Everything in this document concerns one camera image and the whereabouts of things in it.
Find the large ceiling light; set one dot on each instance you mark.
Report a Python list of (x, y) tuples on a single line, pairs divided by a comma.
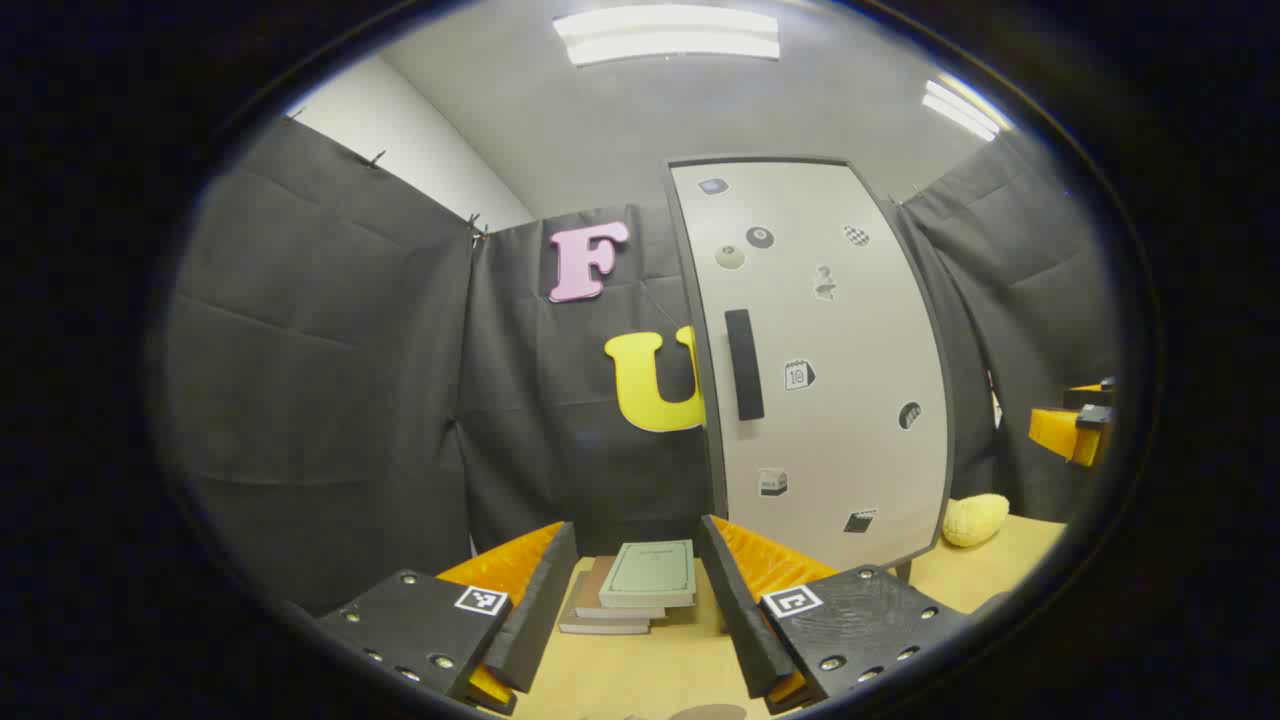
[(668, 35)]

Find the black backdrop cloth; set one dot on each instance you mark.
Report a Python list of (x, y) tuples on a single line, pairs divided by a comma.
[(320, 400)]

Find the brown book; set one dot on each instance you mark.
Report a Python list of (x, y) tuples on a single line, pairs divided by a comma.
[(590, 598)]

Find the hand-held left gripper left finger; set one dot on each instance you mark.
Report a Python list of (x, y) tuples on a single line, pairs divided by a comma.
[(540, 610)]

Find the green book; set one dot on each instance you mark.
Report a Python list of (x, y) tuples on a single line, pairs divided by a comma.
[(650, 572)]

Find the yellow round sponge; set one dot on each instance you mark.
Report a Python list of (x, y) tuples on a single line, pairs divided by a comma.
[(975, 520)]

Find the small black cloth clip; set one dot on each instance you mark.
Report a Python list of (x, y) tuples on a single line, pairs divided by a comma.
[(476, 228), (375, 158)]

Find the grey cabinet door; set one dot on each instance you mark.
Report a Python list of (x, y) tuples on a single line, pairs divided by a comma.
[(850, 450)]

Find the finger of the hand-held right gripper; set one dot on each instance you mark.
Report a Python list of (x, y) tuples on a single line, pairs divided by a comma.
[(1090, 395), (1060, 432)]

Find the small ceiling light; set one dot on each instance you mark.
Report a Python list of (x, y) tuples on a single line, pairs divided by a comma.
[(960, 108)]

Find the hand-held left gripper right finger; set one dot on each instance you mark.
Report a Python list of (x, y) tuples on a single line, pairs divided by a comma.
[(738, 610)]

